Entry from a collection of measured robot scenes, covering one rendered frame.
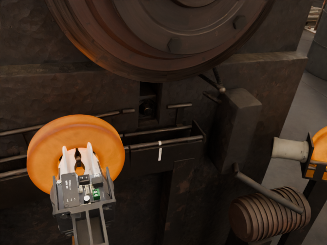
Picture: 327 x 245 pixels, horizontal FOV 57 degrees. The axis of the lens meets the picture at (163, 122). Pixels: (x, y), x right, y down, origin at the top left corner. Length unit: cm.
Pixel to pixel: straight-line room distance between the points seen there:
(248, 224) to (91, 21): 65
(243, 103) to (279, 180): 112
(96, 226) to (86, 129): 15
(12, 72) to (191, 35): 39
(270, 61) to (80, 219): 68
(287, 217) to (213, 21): 60
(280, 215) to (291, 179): 97
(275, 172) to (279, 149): 103
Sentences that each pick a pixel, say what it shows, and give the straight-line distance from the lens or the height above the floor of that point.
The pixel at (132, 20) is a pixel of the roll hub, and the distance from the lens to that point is 48.
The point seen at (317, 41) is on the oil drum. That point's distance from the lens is 340.
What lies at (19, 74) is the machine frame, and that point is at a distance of 71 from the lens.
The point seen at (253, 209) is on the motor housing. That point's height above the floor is 53.
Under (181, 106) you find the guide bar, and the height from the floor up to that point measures 76.
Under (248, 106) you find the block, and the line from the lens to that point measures 79.
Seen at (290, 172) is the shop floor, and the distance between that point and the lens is 194.
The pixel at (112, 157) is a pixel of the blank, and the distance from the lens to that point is 51.
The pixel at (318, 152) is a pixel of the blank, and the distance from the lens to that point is 90.
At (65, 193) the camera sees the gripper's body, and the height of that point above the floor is 88.
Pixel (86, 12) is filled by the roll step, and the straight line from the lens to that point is 54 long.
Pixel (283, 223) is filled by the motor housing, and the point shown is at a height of 50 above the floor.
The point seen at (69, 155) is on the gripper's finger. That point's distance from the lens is 49.
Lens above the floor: 117
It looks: 34 degrees down
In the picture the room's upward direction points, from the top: 6 degrees clockwise
